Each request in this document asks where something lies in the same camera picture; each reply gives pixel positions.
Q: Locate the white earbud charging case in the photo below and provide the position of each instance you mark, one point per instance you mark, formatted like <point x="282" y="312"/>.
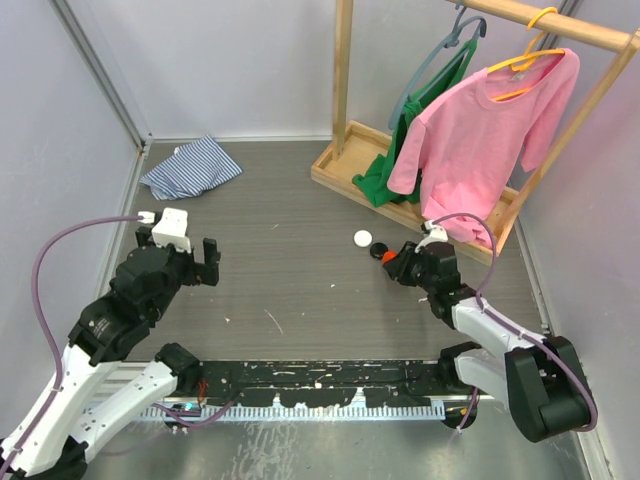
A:
<point x="362" y="238"/>

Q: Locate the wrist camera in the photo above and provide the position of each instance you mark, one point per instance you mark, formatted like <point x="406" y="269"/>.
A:
<point x="432" y="233"/>
<point x="171" y="229"/>

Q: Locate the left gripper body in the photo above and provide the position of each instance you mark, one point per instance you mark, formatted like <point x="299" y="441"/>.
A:
<point x="184" y="266"/>

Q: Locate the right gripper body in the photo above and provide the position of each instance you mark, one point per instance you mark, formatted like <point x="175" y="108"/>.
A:
<point x="411" y="267"/>

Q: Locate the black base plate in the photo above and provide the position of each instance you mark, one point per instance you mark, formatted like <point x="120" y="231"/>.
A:
<point x="314" y="384"/>

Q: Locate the white slotted cable duct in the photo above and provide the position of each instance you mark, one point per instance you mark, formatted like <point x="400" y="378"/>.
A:
<point x="357" y="411"/>

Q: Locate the wooden clothes rack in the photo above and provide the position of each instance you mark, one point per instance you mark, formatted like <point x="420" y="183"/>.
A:
<point x="354" y="145"/>

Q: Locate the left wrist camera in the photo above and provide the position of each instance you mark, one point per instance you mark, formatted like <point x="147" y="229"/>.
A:
<point x="171" y="229"/>

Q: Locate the blue striped cloth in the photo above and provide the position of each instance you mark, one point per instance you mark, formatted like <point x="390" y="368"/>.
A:
<point x="191" y="170"/>

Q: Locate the green garment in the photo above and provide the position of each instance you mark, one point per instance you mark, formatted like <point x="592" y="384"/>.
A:
<point x="373" y="183"/>

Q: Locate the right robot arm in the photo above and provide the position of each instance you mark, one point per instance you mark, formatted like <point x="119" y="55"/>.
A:
<point x="539" y="379"/>

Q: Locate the yellow hanger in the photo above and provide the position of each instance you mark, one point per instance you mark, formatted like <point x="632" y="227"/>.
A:
<point x="519" y="65"/>

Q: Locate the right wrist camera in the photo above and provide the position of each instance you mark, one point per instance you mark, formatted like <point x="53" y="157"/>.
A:
<point x="432" y="233"/>

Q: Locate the orange earbud charging case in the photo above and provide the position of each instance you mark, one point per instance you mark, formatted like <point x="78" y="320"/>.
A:
<point x="388" y="256"/>

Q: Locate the pink t-shirt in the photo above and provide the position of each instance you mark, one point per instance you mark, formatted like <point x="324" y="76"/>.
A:
<point x="460" y="151"/>

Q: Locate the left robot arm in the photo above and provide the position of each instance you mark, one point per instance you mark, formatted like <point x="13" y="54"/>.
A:
<point x="61" y="434"/>

